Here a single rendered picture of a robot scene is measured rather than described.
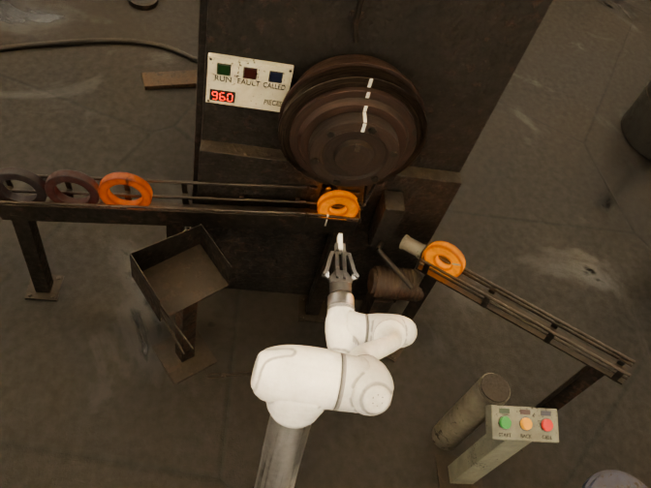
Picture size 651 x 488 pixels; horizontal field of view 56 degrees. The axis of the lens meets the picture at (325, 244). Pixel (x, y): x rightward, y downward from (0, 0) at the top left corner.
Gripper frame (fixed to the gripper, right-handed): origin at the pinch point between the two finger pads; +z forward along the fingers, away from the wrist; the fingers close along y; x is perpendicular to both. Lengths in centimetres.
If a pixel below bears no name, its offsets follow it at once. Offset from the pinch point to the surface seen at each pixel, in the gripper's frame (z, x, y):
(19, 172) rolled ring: 17, -4, -110
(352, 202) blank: 16.4, 2.4, 4.3
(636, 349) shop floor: 3, -75, 170
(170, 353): -17, -73, -57
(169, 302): -22, -14, -56
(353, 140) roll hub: 10.4, 41.9, -5.1
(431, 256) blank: 1.8, -4.8, 35.7
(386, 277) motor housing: 0.5, -21.6, 23.1
